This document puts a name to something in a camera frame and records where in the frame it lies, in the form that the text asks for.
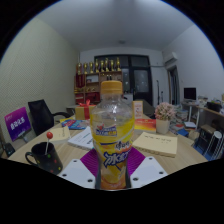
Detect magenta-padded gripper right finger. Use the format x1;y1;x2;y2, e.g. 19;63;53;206
125;146;169;190

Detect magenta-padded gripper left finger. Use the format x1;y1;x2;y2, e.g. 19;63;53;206
57;148;103;190

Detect yellow-capped clear drink bottle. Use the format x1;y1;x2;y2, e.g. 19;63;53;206
89;80;136;191

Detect pale yellow notebook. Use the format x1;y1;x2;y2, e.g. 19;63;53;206
132;131;179;158

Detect black dotted mug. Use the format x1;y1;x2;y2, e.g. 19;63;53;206
24;141;64;175

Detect white open book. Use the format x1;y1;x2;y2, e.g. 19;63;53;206
67;125;96;151

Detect pale yellow notepad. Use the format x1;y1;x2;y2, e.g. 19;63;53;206
49;125;72;145

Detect red and orange booklet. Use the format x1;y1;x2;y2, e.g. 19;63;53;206
134;118;157;133

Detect red lollipop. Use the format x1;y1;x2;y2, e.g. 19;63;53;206
44;131;54;156

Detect blue booklet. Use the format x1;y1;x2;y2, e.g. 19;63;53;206
60;118;90;131

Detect pink flowers in white pot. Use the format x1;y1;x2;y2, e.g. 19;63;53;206
153;101;177;135

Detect yellow gift box, red ribbon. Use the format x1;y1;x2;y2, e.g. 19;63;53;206
74;99;97;121

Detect white standing card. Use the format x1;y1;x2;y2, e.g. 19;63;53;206
132;100;145;120

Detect black office chair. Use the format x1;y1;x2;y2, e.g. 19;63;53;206
27;98;72;136

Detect purple sign board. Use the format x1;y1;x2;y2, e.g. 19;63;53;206
3;106;33;143

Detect white round stool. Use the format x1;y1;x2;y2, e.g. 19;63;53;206
210;130;224;159

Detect cluttered white side desk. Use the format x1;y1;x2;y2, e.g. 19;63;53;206
181;94;224;161

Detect black computer monitor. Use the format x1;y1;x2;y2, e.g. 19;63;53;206
183;87;198;101

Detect wooden shelf unit with trophies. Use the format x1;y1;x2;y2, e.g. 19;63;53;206
73;57;124;105

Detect dark glass double door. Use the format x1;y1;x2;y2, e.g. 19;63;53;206
94;54;154;106

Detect white air conditioner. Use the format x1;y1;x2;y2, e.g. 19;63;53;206
162;51;179;66

